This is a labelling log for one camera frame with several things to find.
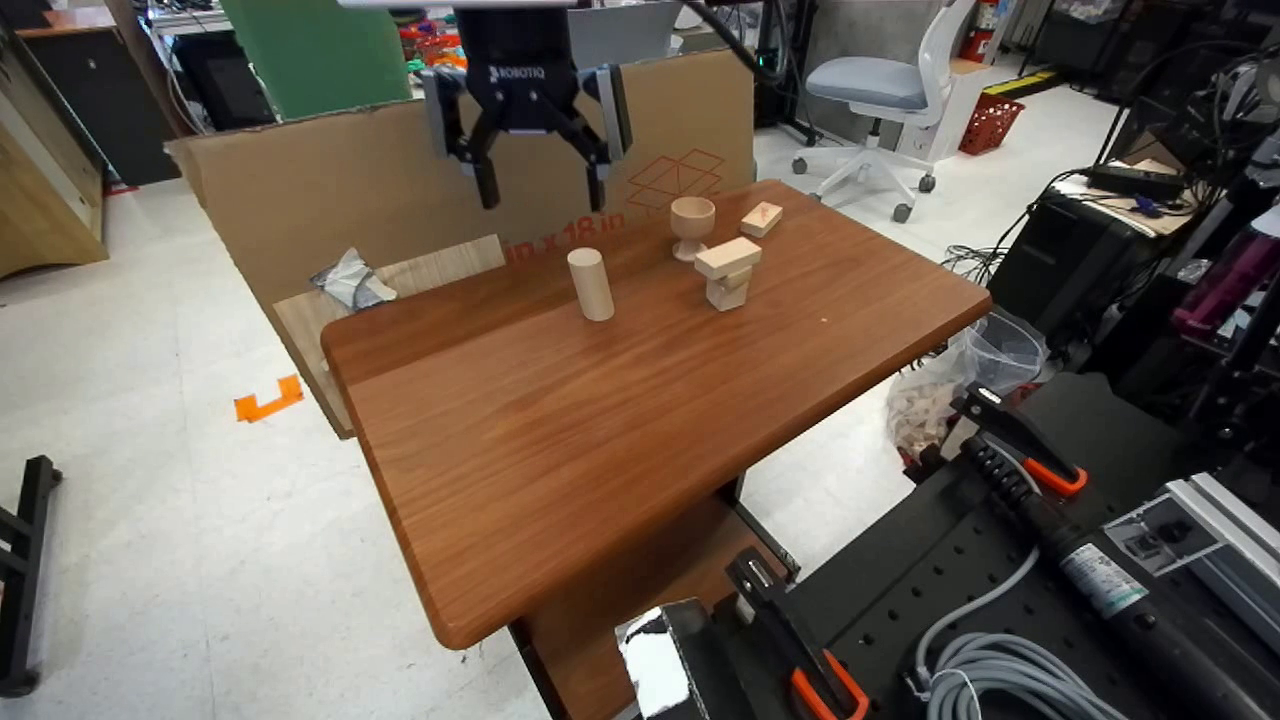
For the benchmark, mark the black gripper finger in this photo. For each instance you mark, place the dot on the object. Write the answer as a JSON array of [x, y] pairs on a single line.
[[467, 134], [605, 125]]

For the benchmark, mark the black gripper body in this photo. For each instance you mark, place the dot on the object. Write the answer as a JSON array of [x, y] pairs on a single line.
[[525, 64]]

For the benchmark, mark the plain wooden cylinder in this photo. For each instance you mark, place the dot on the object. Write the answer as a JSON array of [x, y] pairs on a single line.
[[590, 286]]

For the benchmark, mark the wooden goblet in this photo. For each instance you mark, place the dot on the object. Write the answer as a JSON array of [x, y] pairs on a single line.
[[694, 226]]

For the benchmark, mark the large cardboard box sheet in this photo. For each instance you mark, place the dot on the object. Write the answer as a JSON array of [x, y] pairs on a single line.
[[320, 187]]

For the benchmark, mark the green board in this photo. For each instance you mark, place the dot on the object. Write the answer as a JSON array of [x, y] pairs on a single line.
[[320, 61]]

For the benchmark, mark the wooden block with red mark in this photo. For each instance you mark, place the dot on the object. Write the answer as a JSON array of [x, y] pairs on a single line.
[[763, 222]]

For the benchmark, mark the crumpled white paper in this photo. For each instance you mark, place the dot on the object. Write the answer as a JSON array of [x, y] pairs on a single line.
[[349, 283]]

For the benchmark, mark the grey office chair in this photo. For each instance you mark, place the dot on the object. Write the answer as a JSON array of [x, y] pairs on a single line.
[[880, 84]]

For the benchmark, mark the orange floor tape mark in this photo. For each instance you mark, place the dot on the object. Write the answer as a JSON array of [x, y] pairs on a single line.
[[266, 400]]

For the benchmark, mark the red basket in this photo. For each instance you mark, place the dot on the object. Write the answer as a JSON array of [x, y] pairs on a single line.
[[988, 125]]

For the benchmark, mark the wooden cabinet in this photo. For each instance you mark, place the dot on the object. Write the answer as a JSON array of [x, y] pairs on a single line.
[[44, 172]]

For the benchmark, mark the clear plastic bag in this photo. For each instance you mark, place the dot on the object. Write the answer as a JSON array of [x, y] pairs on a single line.
[[981, 374]]

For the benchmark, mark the black equipment cart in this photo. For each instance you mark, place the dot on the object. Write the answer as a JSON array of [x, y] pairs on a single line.
[[1147, 226]]

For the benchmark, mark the black floor stand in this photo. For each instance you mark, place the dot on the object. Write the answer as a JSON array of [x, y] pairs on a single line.
[[25, 586]]

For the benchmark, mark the black tube with white label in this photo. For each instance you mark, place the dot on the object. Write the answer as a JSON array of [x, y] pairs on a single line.
[[1106, 586]]

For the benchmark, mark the table frame with lower shelf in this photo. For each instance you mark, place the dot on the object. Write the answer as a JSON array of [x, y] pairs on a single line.
[[627, 586]]

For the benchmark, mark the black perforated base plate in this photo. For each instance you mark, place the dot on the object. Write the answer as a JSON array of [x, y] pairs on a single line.
[[923, 572]]

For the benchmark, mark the aluminium rail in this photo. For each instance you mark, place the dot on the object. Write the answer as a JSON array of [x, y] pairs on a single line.
[[1234, 541]]

